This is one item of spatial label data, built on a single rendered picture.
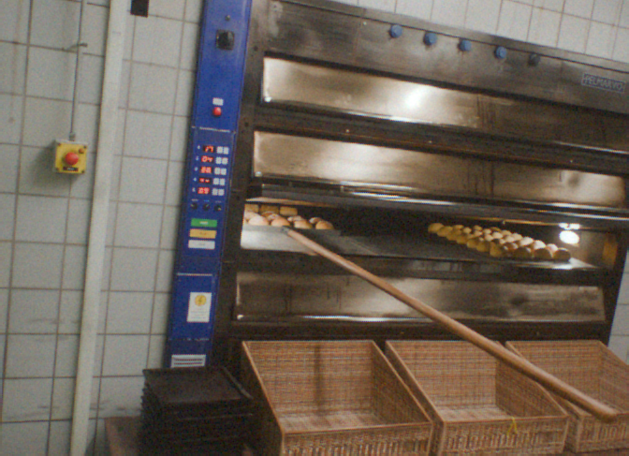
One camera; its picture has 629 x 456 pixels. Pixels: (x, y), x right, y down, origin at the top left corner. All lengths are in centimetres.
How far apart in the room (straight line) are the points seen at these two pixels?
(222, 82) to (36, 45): 58
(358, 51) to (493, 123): 65
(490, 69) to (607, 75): 61
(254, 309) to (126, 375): 50
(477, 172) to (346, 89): 68
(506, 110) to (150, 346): 168
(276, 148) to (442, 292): 96
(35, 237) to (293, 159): 91
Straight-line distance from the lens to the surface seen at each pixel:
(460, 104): 277
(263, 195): 227
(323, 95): 247
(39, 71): 228
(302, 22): 247
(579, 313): 335
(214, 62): 232
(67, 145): 222
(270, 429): 226
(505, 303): 307
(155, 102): 231
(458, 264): 287
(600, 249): 349
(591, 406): 151
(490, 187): 288
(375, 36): 259
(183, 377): 234
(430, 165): 273
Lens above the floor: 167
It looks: 8 degrees down
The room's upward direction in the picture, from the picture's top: 8 degrees clockwise
